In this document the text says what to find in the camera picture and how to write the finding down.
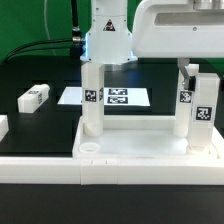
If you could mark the white L-shaped obstacle fence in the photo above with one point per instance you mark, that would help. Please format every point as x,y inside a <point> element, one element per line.
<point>207,169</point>

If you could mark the white block left edge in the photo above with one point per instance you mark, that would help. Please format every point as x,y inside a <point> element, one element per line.
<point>3,126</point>

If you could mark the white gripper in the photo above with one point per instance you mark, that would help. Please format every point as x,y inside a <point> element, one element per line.
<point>180,29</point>

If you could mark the marker sheet with tags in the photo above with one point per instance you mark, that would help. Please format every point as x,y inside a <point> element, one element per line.
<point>112,96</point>

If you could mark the white desk top tray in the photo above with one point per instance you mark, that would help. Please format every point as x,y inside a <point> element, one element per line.
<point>132,136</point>

